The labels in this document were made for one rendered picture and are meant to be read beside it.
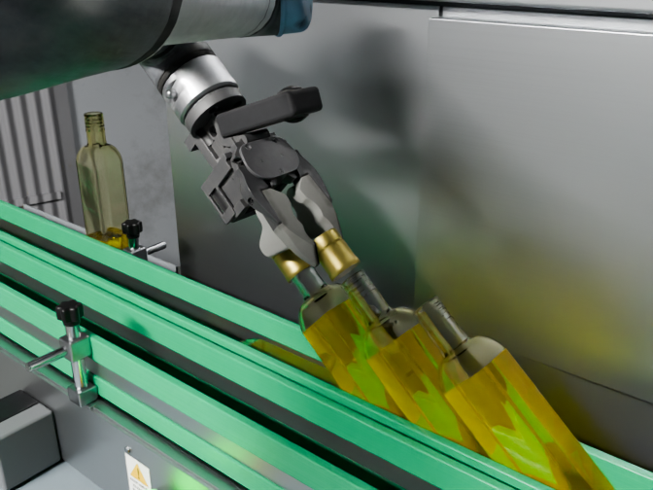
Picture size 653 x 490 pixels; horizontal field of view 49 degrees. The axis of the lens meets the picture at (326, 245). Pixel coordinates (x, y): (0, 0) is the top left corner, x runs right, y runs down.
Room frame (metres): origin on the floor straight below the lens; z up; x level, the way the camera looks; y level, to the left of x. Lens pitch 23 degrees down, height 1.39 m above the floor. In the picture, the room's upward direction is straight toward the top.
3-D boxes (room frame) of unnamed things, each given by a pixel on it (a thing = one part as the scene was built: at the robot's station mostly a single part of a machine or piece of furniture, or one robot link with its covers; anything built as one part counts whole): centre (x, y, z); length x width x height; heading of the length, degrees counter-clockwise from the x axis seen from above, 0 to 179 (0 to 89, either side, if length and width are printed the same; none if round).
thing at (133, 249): (1.00, 0.27, 0.94); 0.07 x 0.04 x 0.13; 141
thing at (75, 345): (0.71, 0.31, 0.94); 0.07 x 0.04 x 0.13; 141
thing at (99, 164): (1.11, 0.37, 1.01); 0.06 x 0.06 x 0.26; 52
